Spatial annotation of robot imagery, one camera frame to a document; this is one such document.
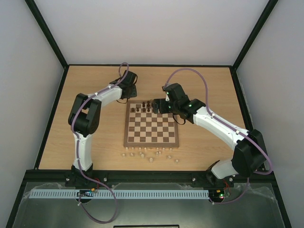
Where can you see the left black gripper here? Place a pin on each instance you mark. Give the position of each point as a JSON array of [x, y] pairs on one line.
[[134, 92]]

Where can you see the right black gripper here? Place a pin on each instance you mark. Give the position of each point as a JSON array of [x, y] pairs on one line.
[[156, 106]]

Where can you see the wooden chess board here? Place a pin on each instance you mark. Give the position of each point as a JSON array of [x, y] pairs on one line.
[[148, 129]]

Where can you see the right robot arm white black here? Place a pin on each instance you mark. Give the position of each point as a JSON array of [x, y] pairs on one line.
[[249, 151]]

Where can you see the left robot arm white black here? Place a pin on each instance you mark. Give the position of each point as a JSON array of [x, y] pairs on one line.
[[84, 120]]

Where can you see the right controller board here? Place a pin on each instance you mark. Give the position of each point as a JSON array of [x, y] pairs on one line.
[[221, 193]]

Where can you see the controller board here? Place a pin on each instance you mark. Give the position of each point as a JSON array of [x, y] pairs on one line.
[[87, 193], [221, 193]]

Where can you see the left controller board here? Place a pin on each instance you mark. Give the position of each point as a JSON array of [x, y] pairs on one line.
[[87, 193]]

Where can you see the white slotted cable duct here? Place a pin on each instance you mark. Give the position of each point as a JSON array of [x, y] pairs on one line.
[[122, 194]]

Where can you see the black frame rail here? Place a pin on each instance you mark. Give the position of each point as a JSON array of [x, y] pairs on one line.
[[110, 178]]

